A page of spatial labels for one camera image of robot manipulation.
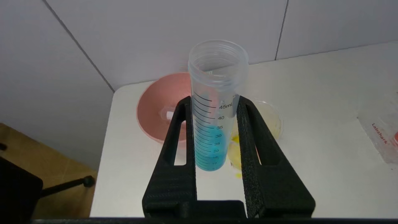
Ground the test tube with blue pigment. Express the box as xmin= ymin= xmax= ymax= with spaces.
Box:
xmin=188 ymin=40 xmax=249 ymax=171

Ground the clear acrylic test tube rack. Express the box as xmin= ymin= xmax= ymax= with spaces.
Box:
xmin=357 ymin=89 xmax=398 ymax=164

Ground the dark cabinet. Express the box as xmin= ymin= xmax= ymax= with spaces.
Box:
xmin=0 ymin=156 xmax=43 ymax=220

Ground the clear glass beaker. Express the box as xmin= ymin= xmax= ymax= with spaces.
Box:
xmin=227 ymin=99 xmax=284 ymax=178

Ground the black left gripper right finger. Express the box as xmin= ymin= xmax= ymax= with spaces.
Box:
xmin=236 ymin=96 xmax=316 ymax=217

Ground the black knobbed rod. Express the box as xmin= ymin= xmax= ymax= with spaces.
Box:
xmin=40 ymin=175 xmax=95 ymax=197

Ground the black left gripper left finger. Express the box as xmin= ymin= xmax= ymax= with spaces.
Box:
xmin=142 ymin=96 xmax=197 ymax=218

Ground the pink plastic bowl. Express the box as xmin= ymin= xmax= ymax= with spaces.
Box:
xmin=136 ymin=72 xmax=194 ymax=144

